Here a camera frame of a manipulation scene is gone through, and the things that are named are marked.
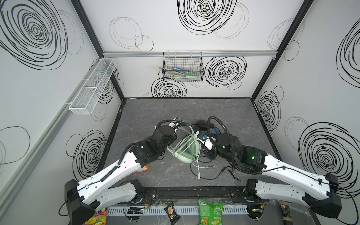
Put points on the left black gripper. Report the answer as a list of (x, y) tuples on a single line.
[(171, 134)]

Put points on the mint green headphones with cable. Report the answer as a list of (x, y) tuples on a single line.
[(188, 149)]

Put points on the black headphones with cable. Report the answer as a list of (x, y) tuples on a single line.
[(212, 131)]

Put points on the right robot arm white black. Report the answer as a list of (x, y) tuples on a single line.
[(317, 192)]

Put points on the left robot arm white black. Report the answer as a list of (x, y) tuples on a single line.
[(84, 198)]

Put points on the orange snack bag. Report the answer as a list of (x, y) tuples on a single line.
[(138, 170)]

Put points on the green blue items in basket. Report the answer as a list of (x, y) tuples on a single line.
[(179, 74)]

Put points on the green chips bag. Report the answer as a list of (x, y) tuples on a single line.
[(210, 213)]

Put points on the small dark snack packet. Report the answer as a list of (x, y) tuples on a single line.
[(171, 213)]

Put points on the Fox's fruits candy bag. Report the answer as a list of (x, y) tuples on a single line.
[(99, 218)]

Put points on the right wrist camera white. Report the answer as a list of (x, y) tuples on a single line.
[(204, 139)]

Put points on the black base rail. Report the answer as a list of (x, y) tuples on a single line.
[(234, 194)]

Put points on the black wire wall basket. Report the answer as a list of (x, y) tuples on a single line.
[(194, 64)]

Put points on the white mesh wall shelf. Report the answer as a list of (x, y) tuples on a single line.
[(93, 87)]

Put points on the aluminium wall rail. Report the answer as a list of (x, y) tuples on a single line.
[(212, 53)]

